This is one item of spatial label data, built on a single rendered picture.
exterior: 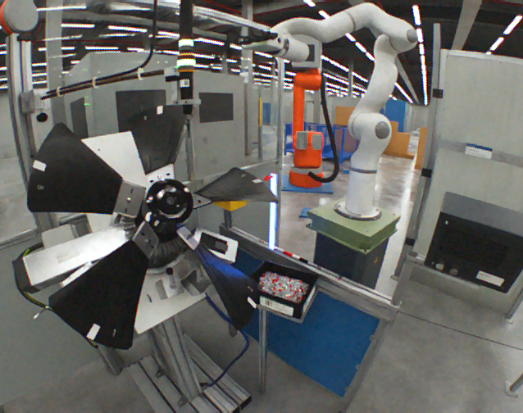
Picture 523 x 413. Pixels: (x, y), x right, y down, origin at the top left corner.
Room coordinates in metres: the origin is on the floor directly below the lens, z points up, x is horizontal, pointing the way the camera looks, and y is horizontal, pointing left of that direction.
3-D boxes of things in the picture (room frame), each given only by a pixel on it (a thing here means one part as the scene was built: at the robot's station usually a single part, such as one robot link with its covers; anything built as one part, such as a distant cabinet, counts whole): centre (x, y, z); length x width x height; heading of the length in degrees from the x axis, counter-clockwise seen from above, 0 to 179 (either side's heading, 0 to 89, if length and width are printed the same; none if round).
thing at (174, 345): (0.60, 0.36, 0.46); 0.09 x 0.05 x 0.91; 138
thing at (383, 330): (0.54, -0.45, 0.39); 0.04 x 0.04 x 0.78; 48
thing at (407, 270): (0.54, -0.45, 0.96); 0.03 x 0.03 x 0.20; 48
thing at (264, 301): (0.66, -0.07, 0.85); 0.22 x 0.17 x 0.07; 62
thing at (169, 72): (0.63, 0.20, 1.49); 0.09 x 0.07 x 0.10; 83
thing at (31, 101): (0.71, 0.81, 1.53); 0.10 x 0.07 x 0.09; 83
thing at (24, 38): (0.72, 0.86, 1.48); 0.05 x 0.03 x 0.62; 173
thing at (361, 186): (0.97, -0.43, 1.10); 0.19 x 0.19 x 0.18
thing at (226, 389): (0.67, 0.43, 0.04); 0.62 x 0.45 x 0.08; 48
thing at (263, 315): (0.69, -0.01, 0.40); 0.03 x 0.03 x 0.80; 63
